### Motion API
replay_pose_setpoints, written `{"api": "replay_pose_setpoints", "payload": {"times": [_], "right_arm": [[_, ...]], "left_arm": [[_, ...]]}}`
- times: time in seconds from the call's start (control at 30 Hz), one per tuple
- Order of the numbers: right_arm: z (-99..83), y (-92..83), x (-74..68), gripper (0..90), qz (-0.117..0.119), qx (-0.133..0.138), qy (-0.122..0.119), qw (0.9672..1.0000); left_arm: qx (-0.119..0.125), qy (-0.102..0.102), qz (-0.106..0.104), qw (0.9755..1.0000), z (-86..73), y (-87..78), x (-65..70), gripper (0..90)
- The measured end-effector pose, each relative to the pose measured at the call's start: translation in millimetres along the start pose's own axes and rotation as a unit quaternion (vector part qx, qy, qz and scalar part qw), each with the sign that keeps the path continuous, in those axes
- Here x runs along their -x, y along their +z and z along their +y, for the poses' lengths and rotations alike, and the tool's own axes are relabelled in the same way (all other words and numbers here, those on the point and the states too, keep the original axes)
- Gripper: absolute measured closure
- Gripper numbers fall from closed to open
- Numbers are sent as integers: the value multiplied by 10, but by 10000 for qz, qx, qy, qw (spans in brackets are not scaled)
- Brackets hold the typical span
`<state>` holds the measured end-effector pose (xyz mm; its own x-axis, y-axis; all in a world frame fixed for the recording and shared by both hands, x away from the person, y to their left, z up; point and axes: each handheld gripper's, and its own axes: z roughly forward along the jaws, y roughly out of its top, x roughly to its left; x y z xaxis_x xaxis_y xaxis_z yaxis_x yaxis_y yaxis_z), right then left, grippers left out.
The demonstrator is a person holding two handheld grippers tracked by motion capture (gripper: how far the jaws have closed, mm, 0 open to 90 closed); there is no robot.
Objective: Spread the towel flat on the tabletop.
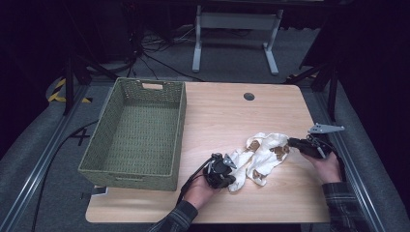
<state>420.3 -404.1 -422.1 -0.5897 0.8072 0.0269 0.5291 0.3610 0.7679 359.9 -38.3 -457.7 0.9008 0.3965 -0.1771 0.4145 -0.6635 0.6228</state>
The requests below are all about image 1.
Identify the black floor cable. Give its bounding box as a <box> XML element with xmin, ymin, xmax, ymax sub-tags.
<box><xmin>31</xmin><ymin>119</ymin><xmax>100</xmax><ymax>232</ymax></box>

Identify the white metal table frame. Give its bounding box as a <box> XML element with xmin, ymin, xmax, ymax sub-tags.
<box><xmin>191</xmin><ymin>4</ymin><xmax>284</xmax><ymax>76</ymax></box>

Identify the white cloth with brown print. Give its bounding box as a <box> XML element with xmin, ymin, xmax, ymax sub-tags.
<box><xmin>227</xmin><ymin>131</ymin><xmax>290</xmax><ymax>193</ymax></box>

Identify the right hand-held gripper cable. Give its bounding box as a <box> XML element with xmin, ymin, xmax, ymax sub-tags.
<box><xmin>328</xmin><ymin>144</ymin><xmax>347</xmax><ymax>182</ymax></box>

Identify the bundle of black floor cables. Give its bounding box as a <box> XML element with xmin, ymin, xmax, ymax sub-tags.
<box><xmin>127</xmin><ymin>23</ymin><xmax>206</xmax><ymax>82</ymax></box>

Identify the left hand-held gripper cable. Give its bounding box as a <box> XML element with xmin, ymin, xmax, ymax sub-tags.
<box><xmin>176</xmin><ymin>159</ymin><xmax>214</xmax><ymax>205</ymax></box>

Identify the black floor tape mark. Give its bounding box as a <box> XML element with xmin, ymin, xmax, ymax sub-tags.
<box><xmin>71</xmin><ymin>128</ymin><xmax>91</xmax><ymax>147</ymax></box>

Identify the black metal stand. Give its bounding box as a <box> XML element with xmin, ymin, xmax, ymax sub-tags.
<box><xmin>284</xmin><ymin>62</ymin><xmax>339</xmax><ymax>122</ymax></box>
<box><xmin>62</xmin><ymin>54</ymin><xmax>119</xmax><ymax>116</ymax></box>

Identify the hand-held gripper cable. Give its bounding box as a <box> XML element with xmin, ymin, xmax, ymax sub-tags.
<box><xmin>176</xmin><ymin>159</ymin><xmax>214</xmax><ymax>205</ymax></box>
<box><xmin>328</xmin><ymin>144</ymin><xmax>347</xmax><ymax>182</ymax></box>

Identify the green woven basket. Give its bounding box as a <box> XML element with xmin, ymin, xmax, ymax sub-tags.
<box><xmin>77</xmin><ymin>76</ymin><xmax>188</xmax><ymax>191</ymax></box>

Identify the person's right hand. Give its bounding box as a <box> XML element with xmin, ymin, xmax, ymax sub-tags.
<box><xmin>301</xmin><ymin>152</ymin><xmax>342</xmax><ymax>186</ymax></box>

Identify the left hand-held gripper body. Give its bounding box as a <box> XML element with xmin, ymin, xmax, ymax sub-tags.
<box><xmin>203</xmin><ymin>153</ymin><xmax>237</xmax><ymax>189</ymax></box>

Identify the yellow black floor tape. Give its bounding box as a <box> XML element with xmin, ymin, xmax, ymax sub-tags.
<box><xmin>47</xmin><ymin>77</ymin><xmax>93</xmax><ymax>104</ymax></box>

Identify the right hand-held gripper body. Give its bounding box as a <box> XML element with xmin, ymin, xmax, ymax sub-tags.
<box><xmin>300</xmin><ymin>123</ymin><xmax>345</xmax><ymax>160</ymax></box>

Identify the person's left hand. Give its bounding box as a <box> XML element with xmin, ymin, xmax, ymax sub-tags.
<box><xmin>183</xmin><ymin>175</ymin><xmax>220</xmax><ymax>211</ymax></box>

